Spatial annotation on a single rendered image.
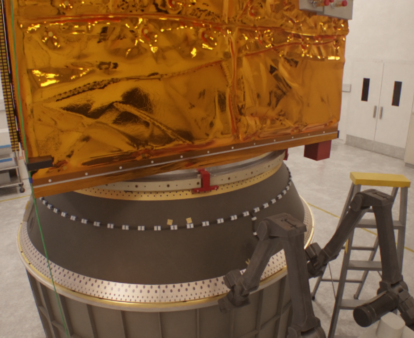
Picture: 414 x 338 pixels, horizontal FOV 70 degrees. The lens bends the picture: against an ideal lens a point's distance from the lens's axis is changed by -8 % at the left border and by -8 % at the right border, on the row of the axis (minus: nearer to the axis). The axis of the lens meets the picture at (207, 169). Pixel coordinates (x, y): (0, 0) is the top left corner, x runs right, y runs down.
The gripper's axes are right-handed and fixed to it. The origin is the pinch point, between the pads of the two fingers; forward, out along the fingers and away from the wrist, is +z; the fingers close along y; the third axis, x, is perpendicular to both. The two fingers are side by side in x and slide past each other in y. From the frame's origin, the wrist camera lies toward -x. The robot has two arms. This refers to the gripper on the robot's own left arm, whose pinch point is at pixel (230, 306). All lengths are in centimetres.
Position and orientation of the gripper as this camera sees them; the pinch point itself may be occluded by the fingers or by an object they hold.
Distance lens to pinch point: 157.7
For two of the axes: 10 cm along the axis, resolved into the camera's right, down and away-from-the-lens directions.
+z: -2.2, 6.7, 7.1
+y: -9.0, 1.4, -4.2
